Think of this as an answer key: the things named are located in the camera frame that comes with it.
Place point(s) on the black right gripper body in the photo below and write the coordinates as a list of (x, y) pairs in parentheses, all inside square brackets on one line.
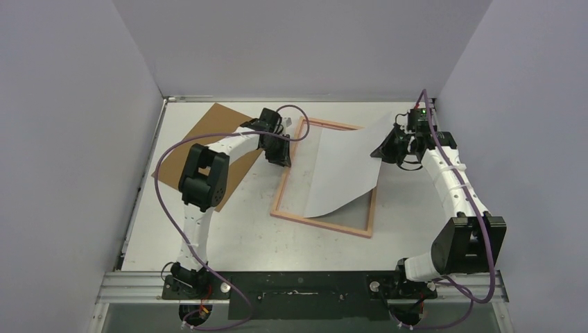
[(394, 143)]

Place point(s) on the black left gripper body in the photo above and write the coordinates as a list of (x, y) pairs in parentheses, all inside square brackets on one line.
[(275, 151)]

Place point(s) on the blue landscape photo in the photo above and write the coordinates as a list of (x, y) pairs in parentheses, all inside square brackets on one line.
[(344, 168)]

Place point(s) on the pink wooden photo frame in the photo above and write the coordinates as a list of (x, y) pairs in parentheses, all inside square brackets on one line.
[(355, 217)]

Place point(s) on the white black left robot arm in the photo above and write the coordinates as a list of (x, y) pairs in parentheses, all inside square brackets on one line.
[(204, 182)]

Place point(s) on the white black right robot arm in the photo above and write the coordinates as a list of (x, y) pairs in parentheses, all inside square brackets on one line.
[(471, 239)]

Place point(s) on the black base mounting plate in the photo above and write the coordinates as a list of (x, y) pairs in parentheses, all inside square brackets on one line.
[(305, 295)]

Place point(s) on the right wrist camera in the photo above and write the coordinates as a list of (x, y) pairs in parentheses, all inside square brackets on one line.
[(418, 121)]

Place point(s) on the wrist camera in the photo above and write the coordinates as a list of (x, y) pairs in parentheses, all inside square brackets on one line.
[(418, 121), (269, 121)]

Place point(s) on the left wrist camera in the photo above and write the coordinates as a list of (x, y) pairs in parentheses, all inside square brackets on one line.
[(269, 121)]

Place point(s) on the aluminium table edge rail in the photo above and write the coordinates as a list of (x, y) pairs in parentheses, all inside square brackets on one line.
[(139, 192)]

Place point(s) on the aluminium front rail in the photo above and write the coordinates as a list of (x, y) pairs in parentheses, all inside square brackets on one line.
[(146, 287)]

